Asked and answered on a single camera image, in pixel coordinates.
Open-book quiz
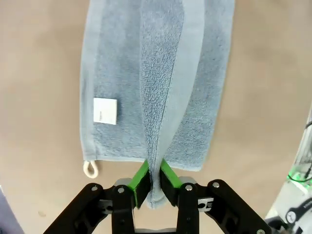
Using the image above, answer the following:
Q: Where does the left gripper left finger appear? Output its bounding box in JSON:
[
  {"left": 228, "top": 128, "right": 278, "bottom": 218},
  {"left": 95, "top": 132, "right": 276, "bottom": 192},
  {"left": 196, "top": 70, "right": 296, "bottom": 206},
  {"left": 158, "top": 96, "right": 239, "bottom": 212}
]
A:
[{"left": 42, "top": 158, "right": 150, "bottom": 234}]

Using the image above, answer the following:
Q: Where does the aluminium profile mounting frame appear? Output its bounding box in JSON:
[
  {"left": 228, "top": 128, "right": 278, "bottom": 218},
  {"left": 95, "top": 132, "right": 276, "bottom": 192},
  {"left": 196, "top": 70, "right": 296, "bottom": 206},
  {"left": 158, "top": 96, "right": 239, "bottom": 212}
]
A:
[{"left": 293, "top": 117, "right": 312, "bottom": 186}]

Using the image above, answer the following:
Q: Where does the light blue towel with loop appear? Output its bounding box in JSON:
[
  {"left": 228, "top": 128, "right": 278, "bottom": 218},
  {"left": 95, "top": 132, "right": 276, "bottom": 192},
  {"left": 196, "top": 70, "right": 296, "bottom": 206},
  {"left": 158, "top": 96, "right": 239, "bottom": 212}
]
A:
[{"left": 79, "top": 0, "right": 236, "bottom": 210}]

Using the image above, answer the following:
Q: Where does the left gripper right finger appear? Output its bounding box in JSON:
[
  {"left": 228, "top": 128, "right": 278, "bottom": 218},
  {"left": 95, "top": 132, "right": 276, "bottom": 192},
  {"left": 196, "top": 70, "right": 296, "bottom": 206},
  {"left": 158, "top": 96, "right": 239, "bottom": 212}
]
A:
[{"left": 159, "top": 158, "right": 273, "bottom": 234}]

